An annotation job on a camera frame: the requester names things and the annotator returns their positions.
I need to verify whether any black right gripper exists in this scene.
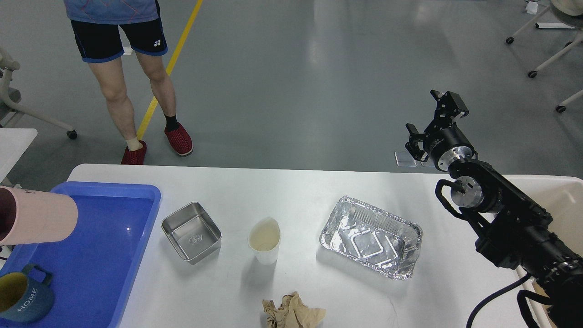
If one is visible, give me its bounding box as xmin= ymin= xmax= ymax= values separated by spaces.
xmin=405 ymin=90 xmax=476 ymax=172

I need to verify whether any aluminium foil tray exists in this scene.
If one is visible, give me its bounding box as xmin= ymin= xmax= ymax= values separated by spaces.
xmin=319 ymin=195 xmax=423 ymax=281

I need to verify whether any square stainless steel container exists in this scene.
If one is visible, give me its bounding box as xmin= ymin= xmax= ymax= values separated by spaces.
xmin=162 ymin=202 xmax=222 ymax=265

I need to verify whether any pink plastic mug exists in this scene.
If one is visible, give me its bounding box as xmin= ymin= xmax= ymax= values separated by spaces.
xmin=0 ymin=186 xmax=78 ymax=246

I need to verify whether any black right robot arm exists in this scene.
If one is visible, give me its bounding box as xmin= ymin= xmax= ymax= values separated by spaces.
xmin=405 ymin=90 xmax=583 ymax=328

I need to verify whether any clear floor plate right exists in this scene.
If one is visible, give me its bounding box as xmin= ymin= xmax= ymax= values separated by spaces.
xmin=419 ymin=157 xmax=435 ymax=168

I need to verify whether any clear floor plate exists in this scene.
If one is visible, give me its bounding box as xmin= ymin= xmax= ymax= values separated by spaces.
xmin=395 ymin=151 xmax=417 ymax=167
xmin=419 ymin=157 xmax=435 ymax=168

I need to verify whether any clear floor plate left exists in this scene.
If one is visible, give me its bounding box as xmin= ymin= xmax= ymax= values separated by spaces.
xmin=395 ymin=151 xmax=417 ymax=167

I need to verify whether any white wheeled chair base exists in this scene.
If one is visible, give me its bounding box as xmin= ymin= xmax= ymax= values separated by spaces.
xmin=506 ymin=0 xmax=583 ymax=113

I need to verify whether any white paper cup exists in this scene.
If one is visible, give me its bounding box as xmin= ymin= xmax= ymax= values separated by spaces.
xmin=248 ymin=217 xmax=281 ymax=266

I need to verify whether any crumpled brown paper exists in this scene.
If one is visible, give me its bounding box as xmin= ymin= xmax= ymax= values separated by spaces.
xmin=262 ymin=292 xmax=327 ymax=328

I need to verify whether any white paper on floor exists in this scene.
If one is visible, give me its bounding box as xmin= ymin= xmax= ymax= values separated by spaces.
xmin=123 ymin=46 xmax=133 ymax=56

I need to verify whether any person in blue shirt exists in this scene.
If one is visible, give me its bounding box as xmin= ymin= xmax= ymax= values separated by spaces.
xmin=64 ymin=0 xmax=194 ymax=165

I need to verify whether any blue plastic tray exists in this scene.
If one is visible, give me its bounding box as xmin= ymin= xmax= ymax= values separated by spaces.
xmin=1 ymin=181 xmax=162 ymax=328

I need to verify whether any white rolling stand left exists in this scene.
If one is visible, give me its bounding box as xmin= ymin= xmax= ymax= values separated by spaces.
xmin=0 ymin=48 xmax=78 ymax=140

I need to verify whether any blue home mug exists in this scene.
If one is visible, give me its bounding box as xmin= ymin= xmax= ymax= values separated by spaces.
xmin=0 ymin=263 xmax=56 ymax=323

